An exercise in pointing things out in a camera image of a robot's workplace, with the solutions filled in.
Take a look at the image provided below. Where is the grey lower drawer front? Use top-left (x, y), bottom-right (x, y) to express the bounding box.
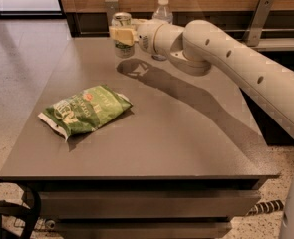
top-left (55, 222), bottom-right (231, 239)

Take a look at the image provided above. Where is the left metal wall bracket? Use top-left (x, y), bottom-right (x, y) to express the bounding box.
top-left (105, 0), bottom-right (119, 25)

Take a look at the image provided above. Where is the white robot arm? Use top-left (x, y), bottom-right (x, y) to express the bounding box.
top-left (110, 19), bottom-right (294, 139)

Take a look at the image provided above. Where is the clear plastic water bottle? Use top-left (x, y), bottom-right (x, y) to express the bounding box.
top-left (150, 0), bottom-right (174, 62)

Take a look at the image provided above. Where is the grey upper drawer front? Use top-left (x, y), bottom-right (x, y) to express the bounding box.
top-left (40, 190), bottom-right (260, 219)

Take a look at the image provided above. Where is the horizontal metal rail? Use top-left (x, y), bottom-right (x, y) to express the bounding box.
top-left (79, 29), bottom-right (294, 39)

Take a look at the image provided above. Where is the right metal wall bracket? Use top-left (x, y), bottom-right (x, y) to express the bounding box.
top-left (243, 0), bottom-right (274, 47)

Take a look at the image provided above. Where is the grey drawer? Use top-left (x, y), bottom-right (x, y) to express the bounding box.
top-left (55, 222), bottom-right (231, 239)
top-left (40, 190), bottom-right (260, 219)

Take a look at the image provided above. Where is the green chip bag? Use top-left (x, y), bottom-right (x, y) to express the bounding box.
top-left (38, 85), bottom-right (133, 140)

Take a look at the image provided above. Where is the metal wall bracket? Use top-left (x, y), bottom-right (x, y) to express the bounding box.
top-left (105, 0), bottom-right (119, 25)
top-left (243, 0), bottom-right (274, 47)

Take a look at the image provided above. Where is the black chair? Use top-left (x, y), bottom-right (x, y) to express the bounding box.
top-left (0, 183), bottom-right (41, 239)

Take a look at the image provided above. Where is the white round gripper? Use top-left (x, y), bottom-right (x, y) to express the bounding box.
top-left (109, 19), bottom-right (160, 54)

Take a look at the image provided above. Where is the silver green 7up can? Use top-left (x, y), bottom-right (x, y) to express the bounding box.
top-left (111, 12), bottom-right (135, 58)

